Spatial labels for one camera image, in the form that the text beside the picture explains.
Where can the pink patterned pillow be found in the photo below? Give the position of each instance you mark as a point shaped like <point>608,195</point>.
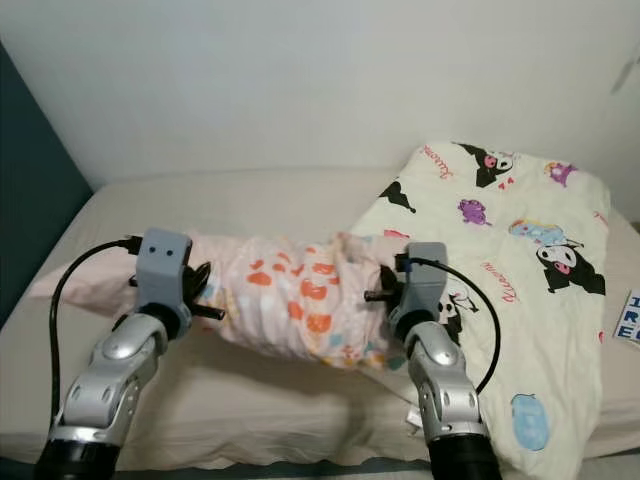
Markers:
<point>290,295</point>

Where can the white blue lettered book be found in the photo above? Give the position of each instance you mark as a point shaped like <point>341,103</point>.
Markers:
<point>630,318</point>

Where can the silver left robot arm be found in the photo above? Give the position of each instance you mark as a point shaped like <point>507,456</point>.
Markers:
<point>110,390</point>

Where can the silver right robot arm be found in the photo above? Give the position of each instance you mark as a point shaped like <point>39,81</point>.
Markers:
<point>445,400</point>

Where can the mattress with beige sheet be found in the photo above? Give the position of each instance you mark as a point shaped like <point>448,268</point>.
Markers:
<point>220,200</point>

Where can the cream cartoon print quilt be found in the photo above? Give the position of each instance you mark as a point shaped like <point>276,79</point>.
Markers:
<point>490,190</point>

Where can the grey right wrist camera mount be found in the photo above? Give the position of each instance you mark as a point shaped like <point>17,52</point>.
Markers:
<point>422,285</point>

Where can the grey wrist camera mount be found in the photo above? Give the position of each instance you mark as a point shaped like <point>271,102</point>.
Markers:
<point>165,268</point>
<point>422,285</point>

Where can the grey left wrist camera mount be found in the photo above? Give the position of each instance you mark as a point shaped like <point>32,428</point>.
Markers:
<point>165,268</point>

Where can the teal bed frame base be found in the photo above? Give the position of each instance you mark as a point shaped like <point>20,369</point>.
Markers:
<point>260,473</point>

